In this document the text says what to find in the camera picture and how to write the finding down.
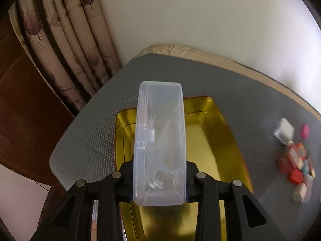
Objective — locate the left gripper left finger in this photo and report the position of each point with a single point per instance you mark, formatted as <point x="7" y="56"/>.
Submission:
<point x="71" y="218"/>

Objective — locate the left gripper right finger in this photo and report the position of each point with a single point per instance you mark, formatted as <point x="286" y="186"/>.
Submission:
<point x="245" y="217"/>

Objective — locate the clear plastic box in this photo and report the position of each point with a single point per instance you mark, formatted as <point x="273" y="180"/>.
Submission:
<point x="159" y="158"/>

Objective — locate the gold red-rimmed tray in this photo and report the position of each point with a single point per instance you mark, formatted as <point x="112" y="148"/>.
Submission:
<point x="210" y="144"/>

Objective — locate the grey honeycomb mat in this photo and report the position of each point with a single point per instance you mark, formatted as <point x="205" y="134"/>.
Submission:
<point x="251" y="109"/>

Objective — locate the red cube block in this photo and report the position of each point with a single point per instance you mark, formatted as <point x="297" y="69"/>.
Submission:
<point x="296" y="177"/>

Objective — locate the white striped small box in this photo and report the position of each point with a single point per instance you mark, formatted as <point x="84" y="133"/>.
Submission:
<point x="300" y="193"/>

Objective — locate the red white small box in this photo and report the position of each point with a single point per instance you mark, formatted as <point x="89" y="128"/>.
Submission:
<point x="294" y="157"/>

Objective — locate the brown wooden door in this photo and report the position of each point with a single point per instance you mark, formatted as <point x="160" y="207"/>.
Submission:
<point x="32" y="118"/>

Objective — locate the clear box with pink contents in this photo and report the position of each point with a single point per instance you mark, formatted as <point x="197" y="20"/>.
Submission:
<point x="309" y="176"/>

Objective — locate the magenta rectangular block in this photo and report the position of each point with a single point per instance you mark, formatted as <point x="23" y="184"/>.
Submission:
<point x="305" y="131"/>

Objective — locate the beige patterned curtain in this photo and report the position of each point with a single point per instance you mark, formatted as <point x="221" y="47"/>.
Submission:
<point x="68" y="42"/>

